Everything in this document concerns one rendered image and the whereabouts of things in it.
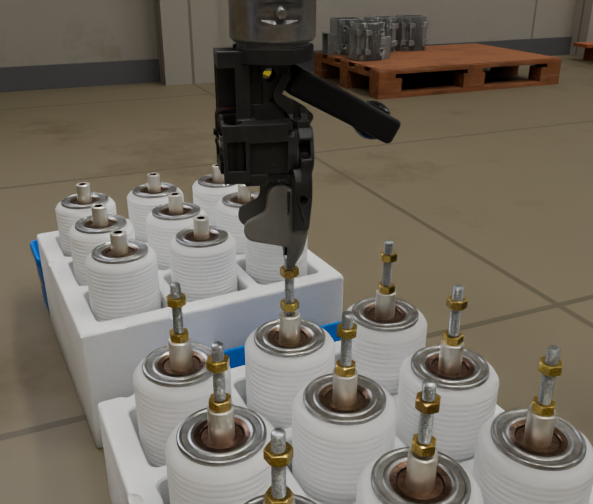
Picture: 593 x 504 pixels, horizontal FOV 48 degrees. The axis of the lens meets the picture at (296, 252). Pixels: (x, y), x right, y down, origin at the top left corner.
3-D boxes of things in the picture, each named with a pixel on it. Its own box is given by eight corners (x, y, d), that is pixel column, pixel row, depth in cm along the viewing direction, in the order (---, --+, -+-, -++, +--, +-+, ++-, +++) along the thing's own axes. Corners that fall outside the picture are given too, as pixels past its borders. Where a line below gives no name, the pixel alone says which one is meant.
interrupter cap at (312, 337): (320, 321, 74) (321, 315, 74) (329, 358, 68) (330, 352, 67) (253, 324, 74) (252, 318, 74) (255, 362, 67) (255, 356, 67)
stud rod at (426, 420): (416, 460, 51) (423, 377, 48) (429, 462, 51) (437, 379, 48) (414, 468, 50) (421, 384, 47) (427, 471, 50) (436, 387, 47)
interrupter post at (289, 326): (300, 334, 72) (300, 307, 71) (302, 346, 70) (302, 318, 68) (277, 335, 72) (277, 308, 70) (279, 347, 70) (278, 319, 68)
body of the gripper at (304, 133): (216, 168, 66) (210, 40, 61) (302, 163, 67) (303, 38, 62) (225, 193, 59) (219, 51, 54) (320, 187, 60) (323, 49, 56)
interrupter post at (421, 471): (399, 477, 52) (402, 443, 51) (429, 473, 52) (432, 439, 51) (410, 499, 50) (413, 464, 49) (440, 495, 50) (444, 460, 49)
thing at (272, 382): (325, 442, 83) (328, 314, 75) (337, 499, 74) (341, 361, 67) (248, 447, 82) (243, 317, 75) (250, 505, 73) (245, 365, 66)
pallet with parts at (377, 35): (479, 65, 422) (484, 11, 409) (565, 85, 354) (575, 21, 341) (310, 75, 386) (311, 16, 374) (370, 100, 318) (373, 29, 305)
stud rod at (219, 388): (212, 422, 56) (207, 344, 52) (220, 416, 56) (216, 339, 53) (221, 427, 55) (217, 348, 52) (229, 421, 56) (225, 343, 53)
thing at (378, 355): (378, 409, 89) (385, 287, 81) (432, 448, 82) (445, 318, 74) (322, 438, 83) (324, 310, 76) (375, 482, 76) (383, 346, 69)
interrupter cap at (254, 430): (157, 445, 56) (156, 438, 55) (218, 400, 61) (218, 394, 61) (226, 483, 51) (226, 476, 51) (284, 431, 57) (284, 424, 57)
